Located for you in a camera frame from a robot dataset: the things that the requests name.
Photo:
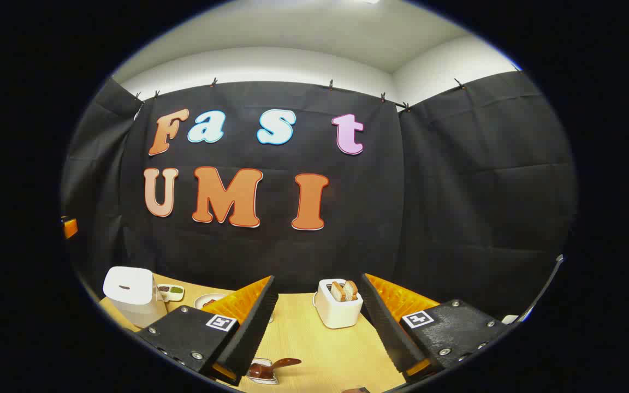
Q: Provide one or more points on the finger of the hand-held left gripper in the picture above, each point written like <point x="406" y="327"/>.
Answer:
<point x="70" y="227"/>

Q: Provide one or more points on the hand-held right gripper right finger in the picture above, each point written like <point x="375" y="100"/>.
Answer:
<point x="388" y="333"/>

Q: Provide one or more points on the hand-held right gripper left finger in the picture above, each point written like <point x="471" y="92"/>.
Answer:
<point x="254" y="327"/>

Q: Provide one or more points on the brown wooden spoon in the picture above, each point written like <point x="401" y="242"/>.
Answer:
<point x="287" y="362"/>

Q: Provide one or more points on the white rice cooker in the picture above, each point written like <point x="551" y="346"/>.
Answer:
<point x="129" y="289"/>

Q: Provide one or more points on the white toaster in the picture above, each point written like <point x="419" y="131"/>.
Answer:
<point x="339" y="314"/>

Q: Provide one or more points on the toasted bread slice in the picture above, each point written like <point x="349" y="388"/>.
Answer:
<point x="351" y="289"/>
<point x="337" y="292"/>

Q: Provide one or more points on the white round plate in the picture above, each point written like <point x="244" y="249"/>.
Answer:
<point x="202" y="300"/>

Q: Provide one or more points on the white divided grain dish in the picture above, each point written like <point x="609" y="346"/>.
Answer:
<point x="171" y="292"/>

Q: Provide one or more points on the black backdrop cloth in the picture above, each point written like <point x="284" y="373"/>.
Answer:
<point x="434" y="207"/>

